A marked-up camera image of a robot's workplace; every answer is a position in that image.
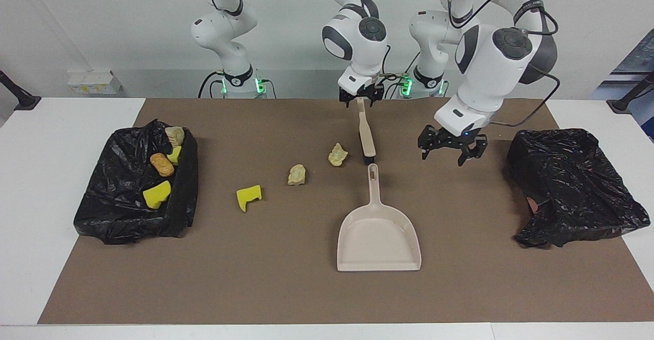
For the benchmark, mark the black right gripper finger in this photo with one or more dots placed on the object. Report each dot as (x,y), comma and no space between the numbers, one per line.
(376,97)
(346,100)

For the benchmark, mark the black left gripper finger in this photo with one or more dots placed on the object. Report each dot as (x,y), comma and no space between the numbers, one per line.
(477,152)
(428,140)

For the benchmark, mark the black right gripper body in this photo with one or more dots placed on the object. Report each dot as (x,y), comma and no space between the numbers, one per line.
(361,92)

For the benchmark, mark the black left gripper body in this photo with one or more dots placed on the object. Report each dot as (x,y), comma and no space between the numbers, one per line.
(454,140)

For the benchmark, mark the beige brush black bristles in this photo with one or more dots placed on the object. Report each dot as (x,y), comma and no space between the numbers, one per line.
(366,138)

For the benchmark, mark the beige ridged pastry toy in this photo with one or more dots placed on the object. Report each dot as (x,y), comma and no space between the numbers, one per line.
(337,156)

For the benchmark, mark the beige round dumpling toy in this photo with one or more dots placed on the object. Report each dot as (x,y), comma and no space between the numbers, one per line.
(296,175)

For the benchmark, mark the beige plastic dustpan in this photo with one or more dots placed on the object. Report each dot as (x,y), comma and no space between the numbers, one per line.
(378,238)

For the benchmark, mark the yellow notched sponge block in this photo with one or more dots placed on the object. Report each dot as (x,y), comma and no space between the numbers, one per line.
(248,196)

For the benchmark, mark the pale beige lumpy toy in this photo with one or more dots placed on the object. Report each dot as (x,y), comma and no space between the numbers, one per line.
(175,135)

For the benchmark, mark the small curved yellow sponge piece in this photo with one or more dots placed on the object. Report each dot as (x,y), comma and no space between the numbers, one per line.
(175,155)

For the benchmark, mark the brown oval bread toy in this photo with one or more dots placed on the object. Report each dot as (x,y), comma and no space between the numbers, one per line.
(162,165)

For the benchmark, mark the large yellow sponge chunk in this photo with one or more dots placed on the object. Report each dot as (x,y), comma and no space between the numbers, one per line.
(157,195)

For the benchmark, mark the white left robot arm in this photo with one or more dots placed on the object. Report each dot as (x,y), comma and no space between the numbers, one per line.
(490,69)

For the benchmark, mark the black bagged bin pink patch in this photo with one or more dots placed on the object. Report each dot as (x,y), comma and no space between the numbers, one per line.
(572,186)

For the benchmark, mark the green lit base socket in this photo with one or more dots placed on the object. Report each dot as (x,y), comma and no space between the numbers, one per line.
(260,85)
(406,85)

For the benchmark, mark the black clamp stand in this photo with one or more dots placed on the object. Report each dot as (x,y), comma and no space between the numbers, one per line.
(23,99)
(626,102)

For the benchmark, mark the blue grey background furniture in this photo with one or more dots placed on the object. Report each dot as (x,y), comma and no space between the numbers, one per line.
(638,69)

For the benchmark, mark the brown table mat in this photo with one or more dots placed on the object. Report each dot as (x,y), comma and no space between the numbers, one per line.
(255,289)

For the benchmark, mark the white wall socket boxes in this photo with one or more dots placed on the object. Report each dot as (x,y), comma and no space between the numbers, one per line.
(94,83)

